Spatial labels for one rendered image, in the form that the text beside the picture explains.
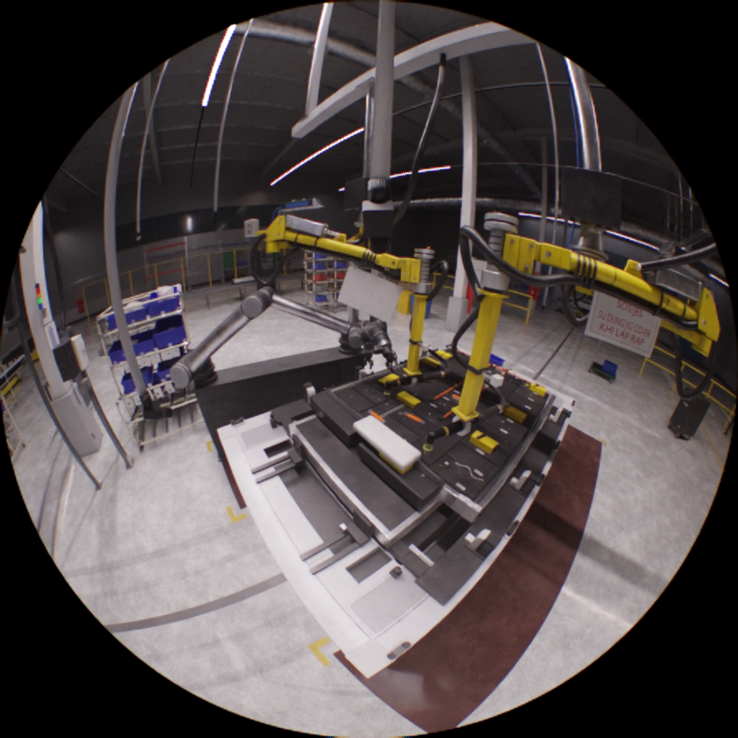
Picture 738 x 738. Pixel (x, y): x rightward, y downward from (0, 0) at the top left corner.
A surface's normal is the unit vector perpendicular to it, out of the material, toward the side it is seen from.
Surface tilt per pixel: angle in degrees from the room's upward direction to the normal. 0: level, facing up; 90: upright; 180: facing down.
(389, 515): 0
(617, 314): 90
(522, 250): 90
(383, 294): 90
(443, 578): 0
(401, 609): 0
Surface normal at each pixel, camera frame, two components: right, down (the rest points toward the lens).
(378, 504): 0.04, -0.89
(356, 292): -0.25, 0.44
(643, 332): -0.46, 0.40
